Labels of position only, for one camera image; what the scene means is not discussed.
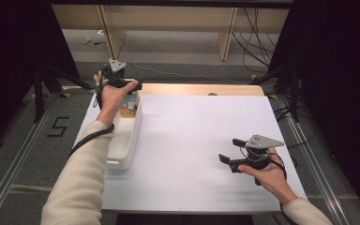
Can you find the small black pen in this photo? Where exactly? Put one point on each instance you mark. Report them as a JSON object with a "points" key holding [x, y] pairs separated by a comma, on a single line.
{"points": [[99, 43]]}

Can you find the black tripod stand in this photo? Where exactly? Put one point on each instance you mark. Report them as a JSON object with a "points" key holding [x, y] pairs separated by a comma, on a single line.
{"points": [[38, 93], [294, 93]]}

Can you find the beige wooden shelf unit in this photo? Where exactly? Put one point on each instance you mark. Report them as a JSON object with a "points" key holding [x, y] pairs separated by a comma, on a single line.
{"points": [[168, 18]]}

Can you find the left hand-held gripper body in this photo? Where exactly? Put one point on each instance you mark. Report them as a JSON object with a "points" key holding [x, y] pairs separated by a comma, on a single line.
{"points": [[116, 65]]}

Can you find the person's right hand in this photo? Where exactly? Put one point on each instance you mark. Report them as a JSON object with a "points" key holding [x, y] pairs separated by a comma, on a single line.
{"points": [[272, 178]]}

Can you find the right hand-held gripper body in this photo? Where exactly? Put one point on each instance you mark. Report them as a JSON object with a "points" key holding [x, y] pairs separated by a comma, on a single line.
{"points": [[262, 142]]}

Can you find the black curtain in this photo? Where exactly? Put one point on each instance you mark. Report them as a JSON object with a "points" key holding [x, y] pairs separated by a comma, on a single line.
{"points": [[340, 47], [9, 47]]}

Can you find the white plastic storage box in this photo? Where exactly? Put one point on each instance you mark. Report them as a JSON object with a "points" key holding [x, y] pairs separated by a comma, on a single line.
{"points": [[123, 140]]}

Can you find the person's left hand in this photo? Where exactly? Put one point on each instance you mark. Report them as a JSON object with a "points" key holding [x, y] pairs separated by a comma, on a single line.
{"points": [[111, 100]]}

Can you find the small white floor item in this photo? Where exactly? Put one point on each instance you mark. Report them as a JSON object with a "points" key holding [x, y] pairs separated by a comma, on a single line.
{"points": [[86, 40]]}

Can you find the aluminium floor rail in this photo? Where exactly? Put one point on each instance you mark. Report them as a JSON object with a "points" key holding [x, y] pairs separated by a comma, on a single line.
{"points": [[25, 150], [326, 187]]}

